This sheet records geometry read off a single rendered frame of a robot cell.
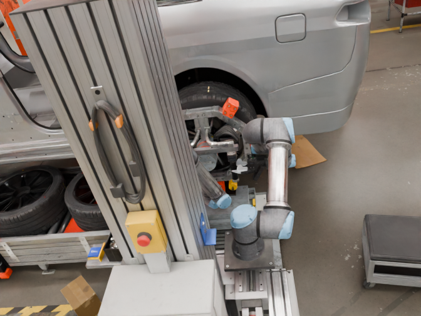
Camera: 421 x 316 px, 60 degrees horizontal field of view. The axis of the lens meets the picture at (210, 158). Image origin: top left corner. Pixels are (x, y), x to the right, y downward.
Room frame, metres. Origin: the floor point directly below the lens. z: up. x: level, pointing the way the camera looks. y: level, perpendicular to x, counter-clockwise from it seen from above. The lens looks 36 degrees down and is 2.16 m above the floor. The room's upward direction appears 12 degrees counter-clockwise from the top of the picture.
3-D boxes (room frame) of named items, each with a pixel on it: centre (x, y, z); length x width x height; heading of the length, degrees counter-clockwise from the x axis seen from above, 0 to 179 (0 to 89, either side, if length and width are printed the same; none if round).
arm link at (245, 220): (1.12, -0.09, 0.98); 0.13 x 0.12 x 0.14; 71
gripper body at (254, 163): (1.68, -0.26, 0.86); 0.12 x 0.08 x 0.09; 81
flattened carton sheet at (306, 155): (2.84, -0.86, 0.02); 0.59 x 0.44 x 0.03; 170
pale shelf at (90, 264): (1.59, 0.66, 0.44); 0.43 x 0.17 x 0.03; 80
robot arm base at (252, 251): (1.12, -0.09, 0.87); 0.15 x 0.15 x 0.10
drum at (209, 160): (1.89, 0.02, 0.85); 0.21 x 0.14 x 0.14; 170
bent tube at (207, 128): (1.82, -0.07, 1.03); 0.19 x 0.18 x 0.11; 170
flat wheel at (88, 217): (2.28, 0.82, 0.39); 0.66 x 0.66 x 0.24
